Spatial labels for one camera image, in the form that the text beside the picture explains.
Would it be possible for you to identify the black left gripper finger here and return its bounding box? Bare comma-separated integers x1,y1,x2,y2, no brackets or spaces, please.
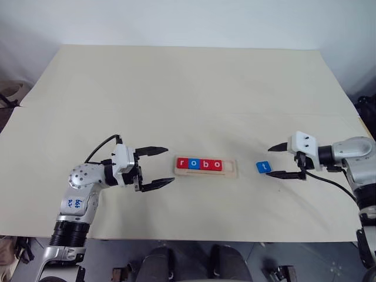
135,145,169,160
140,176,176,193

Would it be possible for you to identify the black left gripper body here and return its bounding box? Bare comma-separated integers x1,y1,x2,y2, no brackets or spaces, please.
121,152,146,193

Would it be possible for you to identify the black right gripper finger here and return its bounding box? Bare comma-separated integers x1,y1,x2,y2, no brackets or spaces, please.
266,170,303,180
267,141,290,153

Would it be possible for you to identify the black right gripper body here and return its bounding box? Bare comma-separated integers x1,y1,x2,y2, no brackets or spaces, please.
293,151,314,180

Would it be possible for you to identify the blue t tile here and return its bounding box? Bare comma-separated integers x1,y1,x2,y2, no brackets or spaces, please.
255,161,273,175

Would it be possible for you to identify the wooden letter tray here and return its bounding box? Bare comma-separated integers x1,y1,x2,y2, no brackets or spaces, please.
173,156,239,179

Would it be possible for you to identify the cream table cover sheet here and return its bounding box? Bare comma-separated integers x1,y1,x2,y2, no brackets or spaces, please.
0,105,372,243
20,43,358,114

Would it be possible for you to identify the dark rounded shape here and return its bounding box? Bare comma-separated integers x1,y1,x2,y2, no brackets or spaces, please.
209,243,251,282
142,246,177,282

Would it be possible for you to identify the black metal stand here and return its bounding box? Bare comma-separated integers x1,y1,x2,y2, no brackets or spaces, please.
354,95,376,129

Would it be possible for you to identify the brown and black foot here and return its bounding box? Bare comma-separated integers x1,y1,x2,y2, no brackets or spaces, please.
265,263,297,282
112,265,133,282

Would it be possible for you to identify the dark clutter under table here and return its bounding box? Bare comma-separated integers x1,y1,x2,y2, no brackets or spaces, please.
0,234,38,282

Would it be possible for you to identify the round wooden stool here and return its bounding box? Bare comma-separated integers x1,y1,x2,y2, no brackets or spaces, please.
0,78,25,107

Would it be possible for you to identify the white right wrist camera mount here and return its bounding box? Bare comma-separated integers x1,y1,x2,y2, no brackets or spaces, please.
287,130,320,172

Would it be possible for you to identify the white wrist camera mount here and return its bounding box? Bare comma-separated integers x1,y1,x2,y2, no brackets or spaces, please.
287,130,320,172
110,143,137,183

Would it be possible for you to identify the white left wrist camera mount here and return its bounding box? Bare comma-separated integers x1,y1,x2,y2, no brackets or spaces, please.
110,143,137,183

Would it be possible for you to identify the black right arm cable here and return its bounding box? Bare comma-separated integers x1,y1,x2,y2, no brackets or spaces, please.
304,171,358,205

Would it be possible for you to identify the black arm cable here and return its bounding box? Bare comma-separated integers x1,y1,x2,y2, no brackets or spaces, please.
304,171,358,205
84,134,123,164

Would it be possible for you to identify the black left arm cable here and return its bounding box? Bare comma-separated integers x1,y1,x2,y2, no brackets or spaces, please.
84,134,123,164

